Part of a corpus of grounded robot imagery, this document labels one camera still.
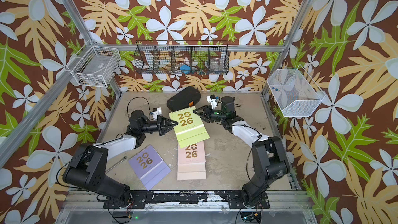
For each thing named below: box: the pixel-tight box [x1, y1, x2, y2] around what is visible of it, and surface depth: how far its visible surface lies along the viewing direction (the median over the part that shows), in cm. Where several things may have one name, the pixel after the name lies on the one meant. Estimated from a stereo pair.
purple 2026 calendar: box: [129, 144, 172, 191], surface depth 86 cm
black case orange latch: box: [166, 86, 202, 112], surface depth 111 cm
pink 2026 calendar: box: [177, 141, 207, 181], surface depth 84 cm
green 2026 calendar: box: [168, 105, 211, 149], surface depth 77 cm
